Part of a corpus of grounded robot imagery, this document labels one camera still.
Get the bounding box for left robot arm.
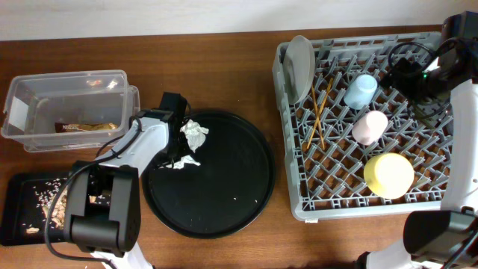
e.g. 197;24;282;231
63;93;190;268

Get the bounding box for gold foil wrapper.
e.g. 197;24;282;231
55;123;118;133

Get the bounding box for round black tray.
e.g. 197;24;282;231
142;111;276;239

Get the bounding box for light blue cup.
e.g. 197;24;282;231
344;74;378;110

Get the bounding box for yellow bowl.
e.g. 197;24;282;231
364;152;415;200

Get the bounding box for clear plastic bin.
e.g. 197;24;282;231
1;69;140;152

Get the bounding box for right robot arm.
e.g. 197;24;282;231
354;11;477;268

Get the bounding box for white napkin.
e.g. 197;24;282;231
164;155;201;170
180;120;209;152

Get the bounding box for grey dishwasher rack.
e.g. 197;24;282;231
273;32;453;223

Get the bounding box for wooden chopstick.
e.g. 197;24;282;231
308;85;325;149
306;78;333;149

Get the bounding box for pink cup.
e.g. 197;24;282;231
352;111;388;146

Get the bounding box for grey plate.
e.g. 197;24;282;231
282;35;315;105

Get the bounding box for food scraps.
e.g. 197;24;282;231
22;178;67;235

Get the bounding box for black rectangular tray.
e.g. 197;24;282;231
1;172;68;246

